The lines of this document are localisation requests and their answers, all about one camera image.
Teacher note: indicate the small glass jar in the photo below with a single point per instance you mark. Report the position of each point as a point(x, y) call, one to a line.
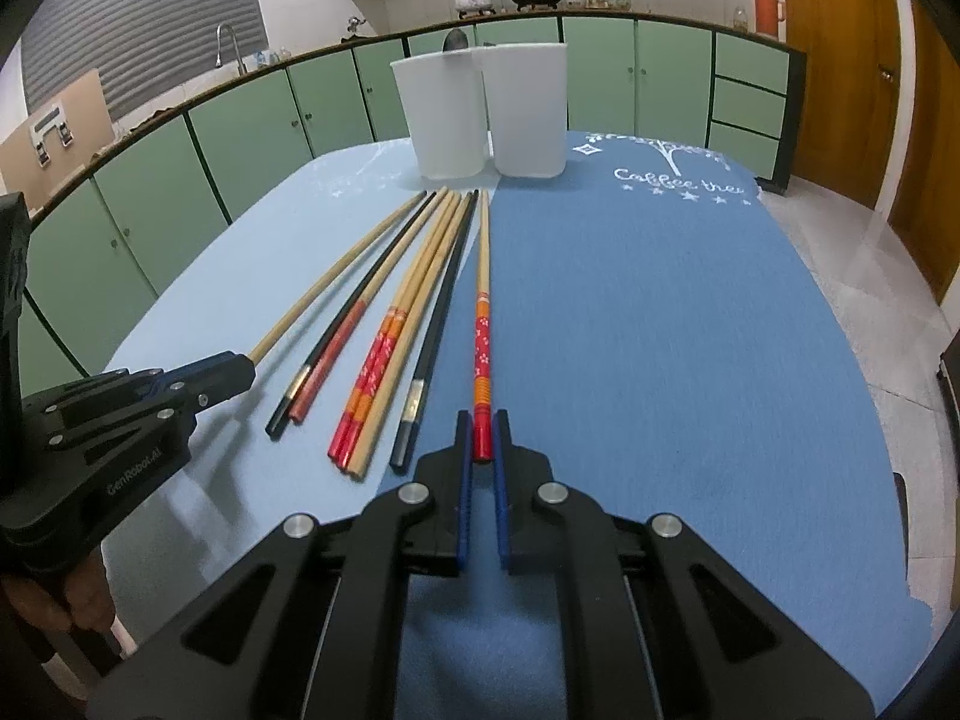
point(740, 19)

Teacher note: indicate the green lower kitchen cabinets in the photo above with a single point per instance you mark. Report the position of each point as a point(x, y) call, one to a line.
point(247, 142)

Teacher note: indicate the chrome sink faucet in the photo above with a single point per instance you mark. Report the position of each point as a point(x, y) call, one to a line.
point(225, 37)

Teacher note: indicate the metal kettle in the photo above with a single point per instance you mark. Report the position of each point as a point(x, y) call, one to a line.
point(355, 27)

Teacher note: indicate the blue printed tablecloth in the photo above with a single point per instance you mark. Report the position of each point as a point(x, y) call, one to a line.
point(660, 360)

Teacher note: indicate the black chopstick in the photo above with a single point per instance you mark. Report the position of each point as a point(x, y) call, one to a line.
point(399, 247)
point(442, 311)

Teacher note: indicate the wooden door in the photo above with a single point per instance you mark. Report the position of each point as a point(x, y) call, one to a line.
point(840, 52)

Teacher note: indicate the cardboard box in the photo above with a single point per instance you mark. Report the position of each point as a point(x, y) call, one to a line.
point(75, 112)

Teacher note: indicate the light blue tablecloth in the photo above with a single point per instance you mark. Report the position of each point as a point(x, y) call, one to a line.
point(247, 255)

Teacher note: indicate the grey window blind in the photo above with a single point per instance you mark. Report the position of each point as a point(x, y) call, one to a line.
point(150, 15)

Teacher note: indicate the red floral chopstick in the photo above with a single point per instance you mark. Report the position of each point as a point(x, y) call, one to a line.
point(482, 345)
point(358, 397)
point(370, 397)

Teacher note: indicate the orange thermos flask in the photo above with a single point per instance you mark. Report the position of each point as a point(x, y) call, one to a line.
point(766, 9)

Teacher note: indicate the plain bamboo chopstick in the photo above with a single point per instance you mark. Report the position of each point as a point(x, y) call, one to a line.
point(337, 277)
point(390, 390)

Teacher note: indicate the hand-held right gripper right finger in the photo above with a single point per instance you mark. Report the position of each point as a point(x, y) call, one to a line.
point(501, 495)

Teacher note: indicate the white plastic container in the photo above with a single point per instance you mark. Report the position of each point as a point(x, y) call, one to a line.
point(529, 112)
point(439, 120)

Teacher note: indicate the person's left hand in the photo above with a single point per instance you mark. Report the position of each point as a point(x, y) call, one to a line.
point(79, 600)

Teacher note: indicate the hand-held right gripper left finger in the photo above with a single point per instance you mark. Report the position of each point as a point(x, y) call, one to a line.
point(465, 495)

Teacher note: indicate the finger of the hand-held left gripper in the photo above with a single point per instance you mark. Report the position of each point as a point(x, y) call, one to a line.
point(214, 379)
point(97, 394)

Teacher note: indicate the white cooking pot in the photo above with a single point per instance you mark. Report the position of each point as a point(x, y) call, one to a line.
point(472, 0)

